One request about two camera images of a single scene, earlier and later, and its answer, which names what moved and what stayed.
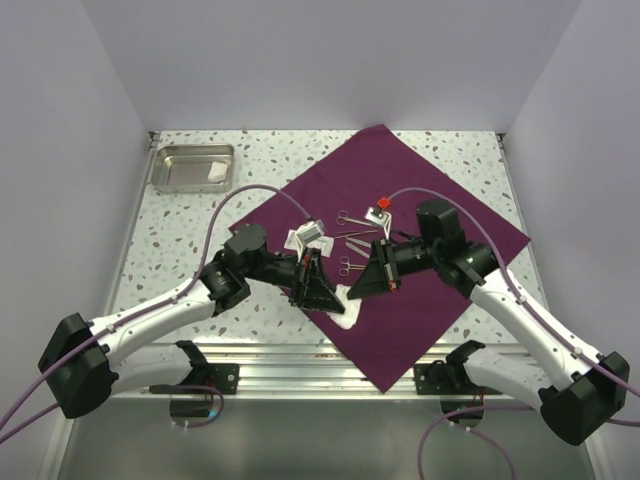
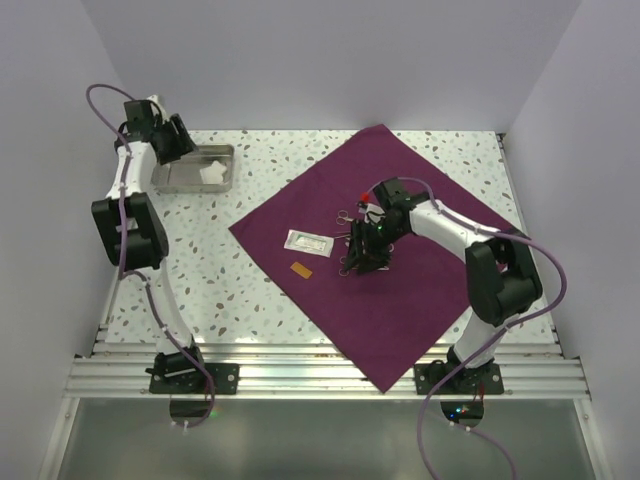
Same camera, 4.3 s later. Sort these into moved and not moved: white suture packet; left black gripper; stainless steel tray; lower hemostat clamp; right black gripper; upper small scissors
Moved: right black gripper; left black gripper
Not moved: stainless steel tray; white suture packet; upper small scissors; lower hemostat clamp
